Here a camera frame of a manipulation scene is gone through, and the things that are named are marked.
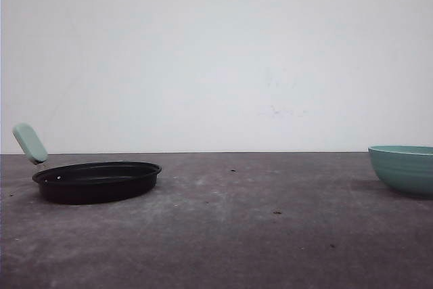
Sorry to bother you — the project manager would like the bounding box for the teal ceramic bowl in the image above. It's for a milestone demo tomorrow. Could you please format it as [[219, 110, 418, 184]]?
[[368, 145, 432, 198]]

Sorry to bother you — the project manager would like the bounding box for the black frying pan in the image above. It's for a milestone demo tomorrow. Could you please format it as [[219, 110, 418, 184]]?
[[12, 123, 162, 206]]

